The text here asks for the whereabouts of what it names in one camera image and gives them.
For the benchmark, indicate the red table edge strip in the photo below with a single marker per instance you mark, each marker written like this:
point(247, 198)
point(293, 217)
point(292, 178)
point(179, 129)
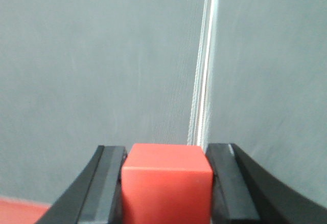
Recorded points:
point(15, 210)

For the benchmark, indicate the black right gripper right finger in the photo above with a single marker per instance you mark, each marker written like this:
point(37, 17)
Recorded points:
point(244, 192)

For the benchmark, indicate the red magnetic cube block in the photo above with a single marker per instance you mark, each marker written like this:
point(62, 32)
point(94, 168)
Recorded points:
point(166, 183)

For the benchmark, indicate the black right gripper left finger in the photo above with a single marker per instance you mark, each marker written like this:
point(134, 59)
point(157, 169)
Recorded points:
point(95, 196)

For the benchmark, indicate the dark grey carpet mat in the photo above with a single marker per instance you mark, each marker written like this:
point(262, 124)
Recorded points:
point(76, 74)

